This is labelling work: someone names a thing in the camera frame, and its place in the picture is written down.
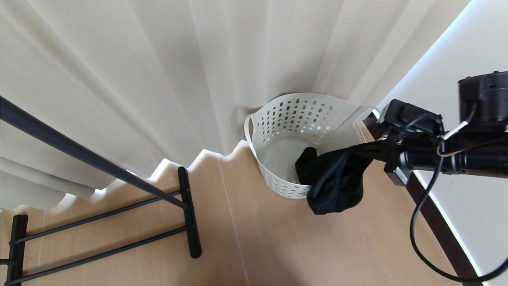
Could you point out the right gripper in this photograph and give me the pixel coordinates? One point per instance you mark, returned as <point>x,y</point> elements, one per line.
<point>428,163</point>

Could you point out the black garment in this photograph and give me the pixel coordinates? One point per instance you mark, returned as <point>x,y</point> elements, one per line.
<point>337,186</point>

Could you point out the white laundry basket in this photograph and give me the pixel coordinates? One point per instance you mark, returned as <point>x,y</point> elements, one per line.
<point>278,159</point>

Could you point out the black clothes rack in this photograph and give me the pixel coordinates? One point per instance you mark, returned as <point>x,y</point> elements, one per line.
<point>79,151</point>

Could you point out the beige curtain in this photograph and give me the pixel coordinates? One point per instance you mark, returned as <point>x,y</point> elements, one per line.
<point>139,79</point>

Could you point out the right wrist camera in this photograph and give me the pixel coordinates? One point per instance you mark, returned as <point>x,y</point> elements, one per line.
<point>408,117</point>

